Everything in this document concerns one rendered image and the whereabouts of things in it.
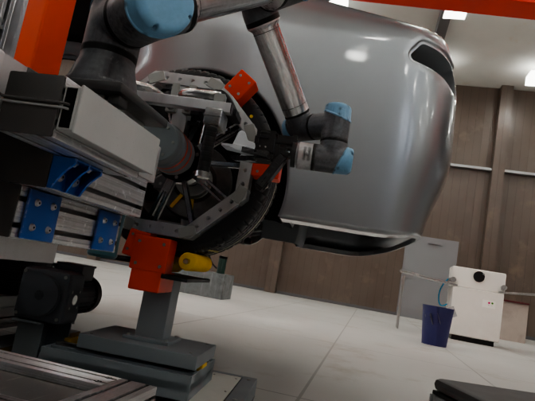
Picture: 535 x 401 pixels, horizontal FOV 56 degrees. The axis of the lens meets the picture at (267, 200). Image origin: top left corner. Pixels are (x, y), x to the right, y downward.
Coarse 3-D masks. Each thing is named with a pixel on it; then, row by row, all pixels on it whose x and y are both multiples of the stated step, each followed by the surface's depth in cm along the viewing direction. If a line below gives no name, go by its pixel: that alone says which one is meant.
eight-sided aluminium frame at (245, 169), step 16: (144, 80) 171; (160, 80) 170; (176, 80) 170; (192, 80) 170; (208, 80) 168; (240, 112) 166; (240, 128) 169; (240, 176) 162; (240, 192) 161; (224, 208) 161; (128, 224) 163; (144, 224) 163; (160, 224) 162; (176, 224) 162; (192, 224) 161; (208, 224) 161; (192, 240) 166
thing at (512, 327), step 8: (504, 304) 1052; (512, 304) 1049; (520, 304) 1046; (528, 304) 1037; (504, 312) 1049; (512, 312) 1046; (520, 312) 1043; (504, 320) 1047; (512, 320) 1044; (520, 320) 1041; (504, 328) 1044; (512, 328) 1041; (520, 328) 1038; (504, 336) 1041; (512, 336) 1039; (520, 336) 1036
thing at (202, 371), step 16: (48, 352) 161; (64, 352) 161; (80, 352) 166; (96, 352) 167; (96, 368) 159; (112, 368) 159; (128, 368) 158; (144, 368) 158; (160, 368) 162; (176, 368) 164; (208, 368) 180; (160, 384) 156; (176, 384) 156; (192, 384) 158
